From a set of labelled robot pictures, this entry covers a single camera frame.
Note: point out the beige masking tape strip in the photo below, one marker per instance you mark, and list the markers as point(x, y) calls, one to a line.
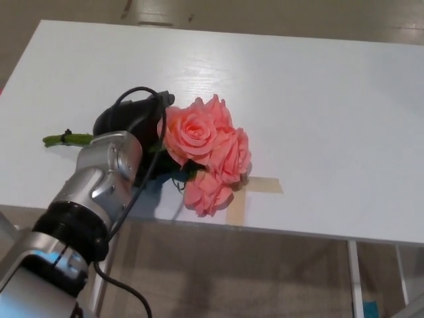
point(266, 185)
point(236, 210)

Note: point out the pink artificial rose bouquet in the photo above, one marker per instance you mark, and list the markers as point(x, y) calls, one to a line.
point(195, 132)

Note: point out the grey metal stand frame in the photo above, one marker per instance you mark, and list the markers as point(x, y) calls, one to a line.
point(6, 225)

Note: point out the small blue floor object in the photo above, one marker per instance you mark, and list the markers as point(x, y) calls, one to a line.
point(370, 309)

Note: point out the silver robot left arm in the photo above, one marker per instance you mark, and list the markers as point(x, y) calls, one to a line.
point(99, 175)

